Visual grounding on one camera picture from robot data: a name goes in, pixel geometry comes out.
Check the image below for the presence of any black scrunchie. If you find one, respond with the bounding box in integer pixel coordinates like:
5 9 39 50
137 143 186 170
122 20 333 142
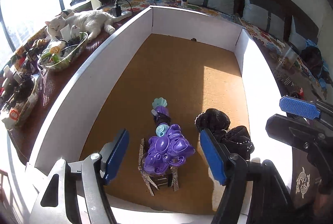
195 109 255 160

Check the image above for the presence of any black rectangular box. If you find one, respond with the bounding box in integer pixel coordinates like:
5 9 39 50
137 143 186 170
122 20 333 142
281 76 295 87

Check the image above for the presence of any purple octopus toy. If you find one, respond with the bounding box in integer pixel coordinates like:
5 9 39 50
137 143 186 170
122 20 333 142
143 97 195 176

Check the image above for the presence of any patterned box with clutter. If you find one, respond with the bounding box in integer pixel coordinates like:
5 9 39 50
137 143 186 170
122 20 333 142
1 73 39 130

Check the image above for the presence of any black bag on sofa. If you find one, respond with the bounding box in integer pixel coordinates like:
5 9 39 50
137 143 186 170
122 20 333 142
300 46 323 79

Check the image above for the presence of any clear plastic jar black lid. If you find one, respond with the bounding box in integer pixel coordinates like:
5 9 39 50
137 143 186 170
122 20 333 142
276 45 299 70

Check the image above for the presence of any blue cloth on sofa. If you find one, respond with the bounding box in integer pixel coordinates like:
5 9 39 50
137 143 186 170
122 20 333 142
303 39 328 90

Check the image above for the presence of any grey pillow far right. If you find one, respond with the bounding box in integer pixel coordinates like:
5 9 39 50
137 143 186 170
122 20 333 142
288 16 308 53

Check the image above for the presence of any large white cardboard box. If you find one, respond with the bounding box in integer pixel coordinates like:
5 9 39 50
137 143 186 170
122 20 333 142
29 7 292 215

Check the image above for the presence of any glass bowl with items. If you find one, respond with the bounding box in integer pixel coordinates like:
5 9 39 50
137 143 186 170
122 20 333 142
37 32 88 72

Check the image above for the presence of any white cat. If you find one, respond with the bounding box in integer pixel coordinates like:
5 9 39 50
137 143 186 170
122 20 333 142
45 10 116 42

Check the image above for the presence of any white power strip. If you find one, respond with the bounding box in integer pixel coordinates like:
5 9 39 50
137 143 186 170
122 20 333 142
112 11 132 21

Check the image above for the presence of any black charger plug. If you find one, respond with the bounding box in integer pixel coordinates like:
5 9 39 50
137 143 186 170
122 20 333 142
112 0 134 17

